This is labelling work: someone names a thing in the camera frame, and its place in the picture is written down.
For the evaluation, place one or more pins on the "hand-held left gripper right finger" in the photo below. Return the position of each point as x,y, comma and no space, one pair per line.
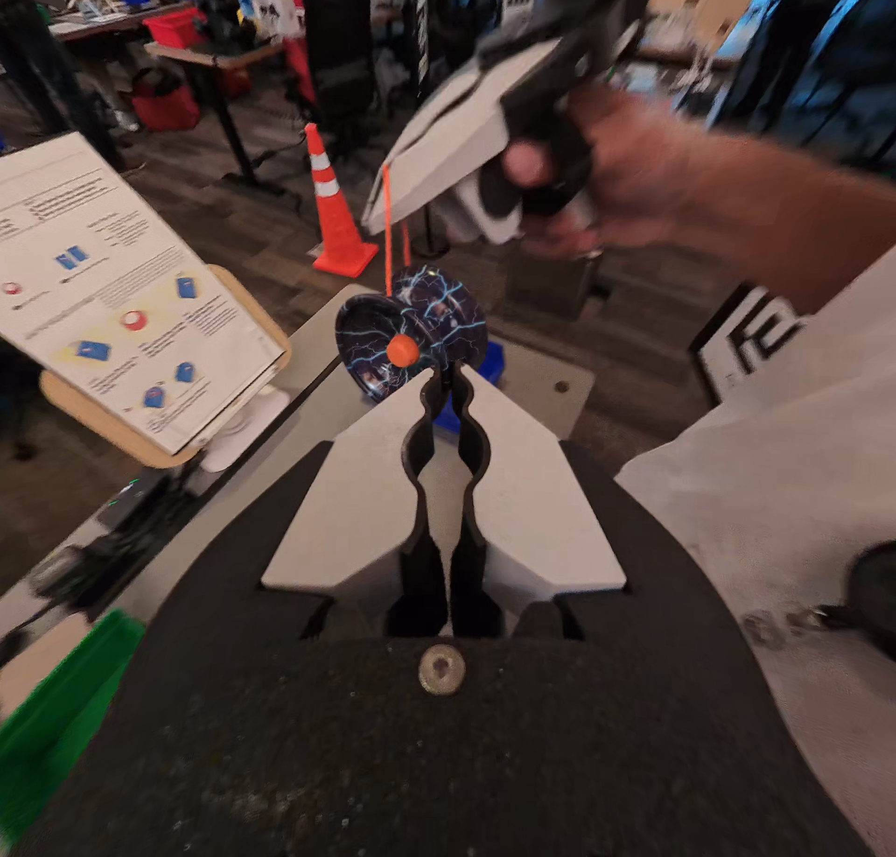
546,521

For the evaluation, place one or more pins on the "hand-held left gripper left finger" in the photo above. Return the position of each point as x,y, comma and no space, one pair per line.
336,521

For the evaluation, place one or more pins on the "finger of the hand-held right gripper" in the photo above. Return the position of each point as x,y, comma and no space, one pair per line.
462,87
448,157

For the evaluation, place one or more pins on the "dark blue lightning print yo-yo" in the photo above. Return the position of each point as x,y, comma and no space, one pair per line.
434,311

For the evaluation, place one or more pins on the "blue plastic bin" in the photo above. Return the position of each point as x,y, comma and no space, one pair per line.
490,363

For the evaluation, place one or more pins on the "person's right forearm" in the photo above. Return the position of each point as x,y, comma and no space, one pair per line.
784,220

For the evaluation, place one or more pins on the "person's right hand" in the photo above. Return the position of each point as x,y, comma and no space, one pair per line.
630,171

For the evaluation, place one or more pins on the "black office chair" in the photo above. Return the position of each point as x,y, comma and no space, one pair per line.
339,52

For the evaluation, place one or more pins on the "orange traffic cone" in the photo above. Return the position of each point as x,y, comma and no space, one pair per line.
336,220

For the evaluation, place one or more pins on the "white flat box device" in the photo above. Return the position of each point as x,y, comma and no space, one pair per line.
245,430

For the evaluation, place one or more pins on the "black battery charger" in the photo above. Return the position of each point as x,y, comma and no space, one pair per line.
150,503

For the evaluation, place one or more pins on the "wooden clipboard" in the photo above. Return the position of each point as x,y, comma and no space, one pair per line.
252,311

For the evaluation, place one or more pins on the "person's white printed shirt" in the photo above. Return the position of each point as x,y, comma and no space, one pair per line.
770,486

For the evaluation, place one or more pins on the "wooden table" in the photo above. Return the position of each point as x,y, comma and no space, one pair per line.
210,55

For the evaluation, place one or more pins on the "red bag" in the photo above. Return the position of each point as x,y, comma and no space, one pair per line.
164,104

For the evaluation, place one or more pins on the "red plastic bin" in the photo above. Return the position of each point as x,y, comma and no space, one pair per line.
175,27

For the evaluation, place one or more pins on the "green plastic bin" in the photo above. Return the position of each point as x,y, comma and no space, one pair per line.
56,703

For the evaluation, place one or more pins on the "black badge reel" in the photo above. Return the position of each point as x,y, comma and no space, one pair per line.
875,591

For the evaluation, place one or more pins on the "printed instruction sheet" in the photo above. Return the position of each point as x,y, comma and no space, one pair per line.
105,276

